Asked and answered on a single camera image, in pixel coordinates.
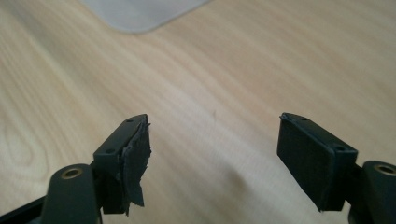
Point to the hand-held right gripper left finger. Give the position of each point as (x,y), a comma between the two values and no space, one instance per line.
(124,165)

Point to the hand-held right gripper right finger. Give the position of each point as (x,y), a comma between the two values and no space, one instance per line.
(317,161)

